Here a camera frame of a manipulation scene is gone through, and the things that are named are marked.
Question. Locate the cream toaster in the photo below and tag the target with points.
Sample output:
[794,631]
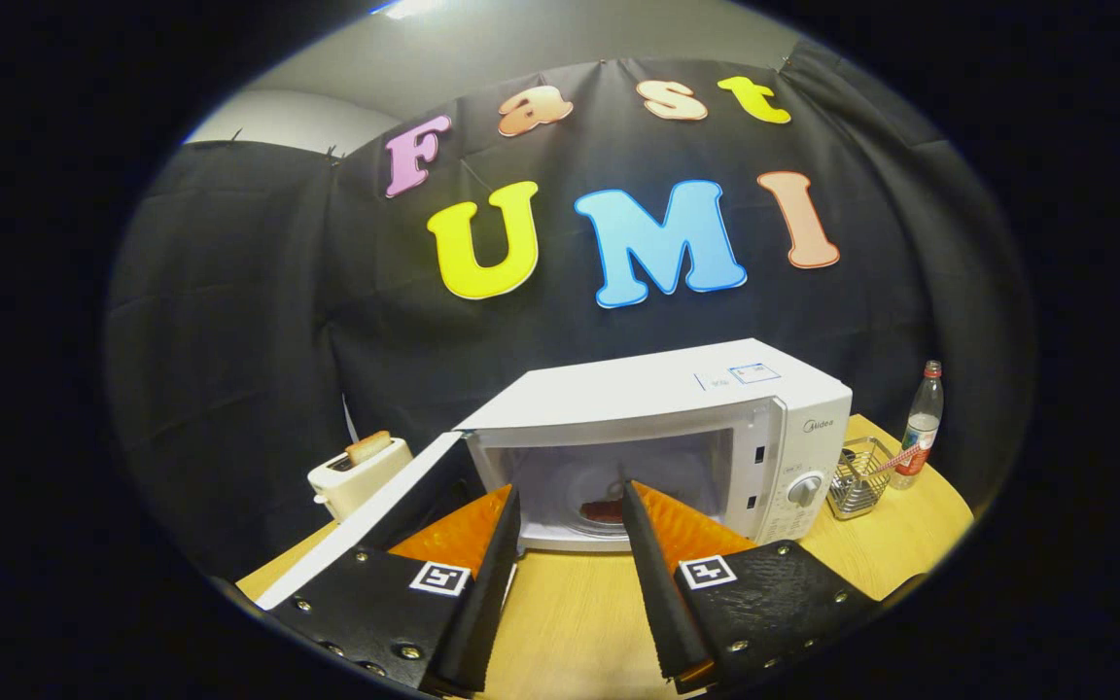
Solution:
[356,486]

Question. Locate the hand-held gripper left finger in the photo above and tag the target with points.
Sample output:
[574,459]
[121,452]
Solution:
[487,593]

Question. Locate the brown meat piece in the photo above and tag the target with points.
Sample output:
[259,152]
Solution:
[604,511]

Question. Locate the white toaster oven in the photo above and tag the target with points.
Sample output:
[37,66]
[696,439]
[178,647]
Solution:
[638,389]

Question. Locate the red striped stick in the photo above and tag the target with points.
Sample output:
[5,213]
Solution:
[895,459]

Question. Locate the clear red label bottle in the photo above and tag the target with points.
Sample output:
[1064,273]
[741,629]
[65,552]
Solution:
[922,428]

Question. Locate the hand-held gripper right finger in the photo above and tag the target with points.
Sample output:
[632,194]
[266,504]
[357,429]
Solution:
[662,593]

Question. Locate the toasted bread slice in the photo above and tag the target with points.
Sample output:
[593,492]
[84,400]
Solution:
[367,448]

